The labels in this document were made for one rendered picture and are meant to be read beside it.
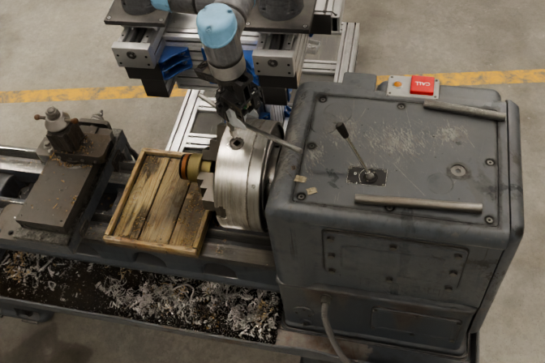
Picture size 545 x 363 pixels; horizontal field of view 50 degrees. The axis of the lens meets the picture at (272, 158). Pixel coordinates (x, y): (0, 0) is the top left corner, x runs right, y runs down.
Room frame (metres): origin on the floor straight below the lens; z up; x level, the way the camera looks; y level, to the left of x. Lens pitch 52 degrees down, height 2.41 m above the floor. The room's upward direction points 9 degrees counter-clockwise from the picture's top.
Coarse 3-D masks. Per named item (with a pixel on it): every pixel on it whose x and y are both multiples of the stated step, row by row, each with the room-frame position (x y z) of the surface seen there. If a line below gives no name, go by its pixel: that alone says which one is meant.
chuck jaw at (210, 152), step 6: (222, 126) 1.10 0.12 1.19; (222, 132) 1.09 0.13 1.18; (216, 138) 1.10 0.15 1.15; (210, 144) 1.08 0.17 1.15; (216, 144) 1.07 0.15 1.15; (204, 150) 1.07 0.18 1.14; (210, 150) 1.07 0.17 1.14; (216, 150) 1.06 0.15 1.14; (204, 156) 1.06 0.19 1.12; (210, 156) 1.05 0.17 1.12; (216, 156) 1.05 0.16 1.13
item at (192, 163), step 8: (184, 160) 1.06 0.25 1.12; (192, 160) 1.05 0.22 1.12; (200, 160) 1.05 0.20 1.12; (208, 160) 1.05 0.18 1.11; (184, 168) 1.04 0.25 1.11; (192, 168) 1.03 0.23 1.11; (200, 168) 1.03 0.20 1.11; (208, 168) 1.03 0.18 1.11; (184, 176) 1.03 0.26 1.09; (192, 176) 1.02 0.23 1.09
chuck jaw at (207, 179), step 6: (204, 174) 1.01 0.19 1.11; (210, 174) 1.01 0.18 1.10; (198, 180) 0.99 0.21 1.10; (204, 180) 0.99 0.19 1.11; (210, 180) 0.98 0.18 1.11; (204, 186) 0.96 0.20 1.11; (210, 186) 0.96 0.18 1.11; (204, 192) 0.96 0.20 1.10; (210, 192) 0.94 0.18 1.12; (204, 198) 0.92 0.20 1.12; (210, 198) 0.92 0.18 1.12; (204, 204) 0.91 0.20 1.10; (210, 204) 0.90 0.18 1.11; (210, 210) 0.90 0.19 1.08; (216, 210) 0.88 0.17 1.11; (222, 210) 0.88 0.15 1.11; (222, 216) 0.88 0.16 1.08
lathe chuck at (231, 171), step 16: (240, 128) 1.05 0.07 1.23; (224, 144) 1.00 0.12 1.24; (224, 160) 0.95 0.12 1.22; (240, 160) 0.94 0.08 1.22; (224, 176) 0.92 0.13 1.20; (240, 176) 0.91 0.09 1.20; (224, 192) 0.89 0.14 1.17; (240, 192) 0.88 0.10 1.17; (224, 208) 0.87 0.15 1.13; (240, 208) 0.86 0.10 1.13; (224, 224) 0.87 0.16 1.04; (240, 224) 0.85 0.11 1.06
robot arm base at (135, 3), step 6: (126, 0) 1.72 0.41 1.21; (132, 0) 1.71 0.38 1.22; (138, 0) 1.71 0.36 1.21; (144, 0) 1.71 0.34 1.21; (126, 6) 1.72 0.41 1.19; (132, 6) 1.71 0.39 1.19; (138, 6) 1.70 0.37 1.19; (144, 6) 1.70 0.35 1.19; (150, 6) 1.70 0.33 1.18; (132, 12) 1.71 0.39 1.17; (138, 12) 1.70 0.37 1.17; (144, 12) 1.70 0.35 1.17; (150, 12) 1.70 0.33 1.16
